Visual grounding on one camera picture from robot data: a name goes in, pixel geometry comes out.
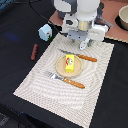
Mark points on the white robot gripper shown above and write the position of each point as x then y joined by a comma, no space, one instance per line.
82,26

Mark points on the yellow butter box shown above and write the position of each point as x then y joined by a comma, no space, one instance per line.
69,63

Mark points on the light blue milk carton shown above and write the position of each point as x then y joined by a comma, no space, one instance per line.
45,32

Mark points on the brown sausage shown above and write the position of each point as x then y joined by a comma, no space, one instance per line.
34,52

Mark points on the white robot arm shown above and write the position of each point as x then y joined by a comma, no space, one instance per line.
78,6

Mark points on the round beige plate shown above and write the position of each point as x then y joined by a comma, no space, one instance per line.
60,67

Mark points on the brown stove board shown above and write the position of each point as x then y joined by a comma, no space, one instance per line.
106,17

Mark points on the beige bowl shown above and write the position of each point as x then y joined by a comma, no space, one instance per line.
123,14

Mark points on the beige woven placemat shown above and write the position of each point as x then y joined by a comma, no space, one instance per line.
72,103

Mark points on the knife with wooden handle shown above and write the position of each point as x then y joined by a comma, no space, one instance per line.
80,56

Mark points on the fork with wooden handle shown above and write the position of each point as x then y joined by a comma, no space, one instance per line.
66,80

